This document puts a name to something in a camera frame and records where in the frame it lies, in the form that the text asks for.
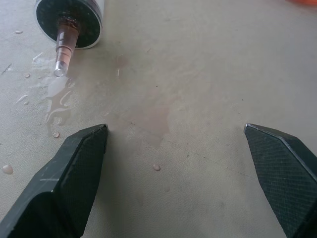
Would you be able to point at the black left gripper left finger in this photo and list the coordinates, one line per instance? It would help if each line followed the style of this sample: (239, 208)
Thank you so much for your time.
(62, 188)

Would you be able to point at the orange object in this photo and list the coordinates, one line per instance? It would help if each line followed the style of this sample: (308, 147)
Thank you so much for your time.
(302, 1)

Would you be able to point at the spilled water puddle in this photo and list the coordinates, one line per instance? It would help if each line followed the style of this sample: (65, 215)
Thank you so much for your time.
(58, 99)

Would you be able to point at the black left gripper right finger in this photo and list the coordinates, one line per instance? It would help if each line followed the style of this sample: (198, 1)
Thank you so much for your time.
(284, 173)

